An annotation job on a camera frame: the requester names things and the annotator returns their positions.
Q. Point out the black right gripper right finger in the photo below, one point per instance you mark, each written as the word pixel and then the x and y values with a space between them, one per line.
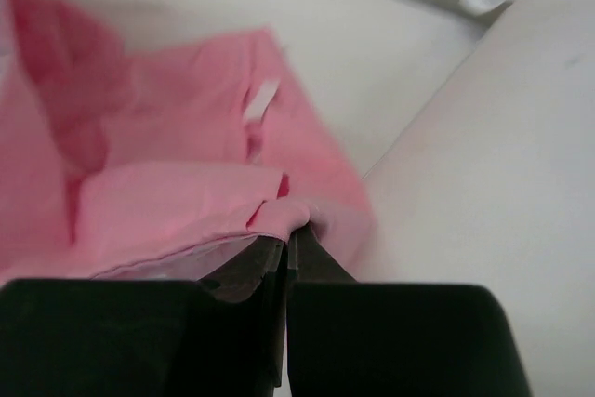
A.
pixel 347 338

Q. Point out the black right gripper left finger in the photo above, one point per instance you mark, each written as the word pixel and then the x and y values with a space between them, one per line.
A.
pixel 222 335

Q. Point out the pink satin pillowcase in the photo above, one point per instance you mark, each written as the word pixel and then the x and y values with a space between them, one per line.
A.
pixel 158 164

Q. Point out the white pillow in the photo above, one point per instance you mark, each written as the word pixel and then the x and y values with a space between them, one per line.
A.
pixel 477 146

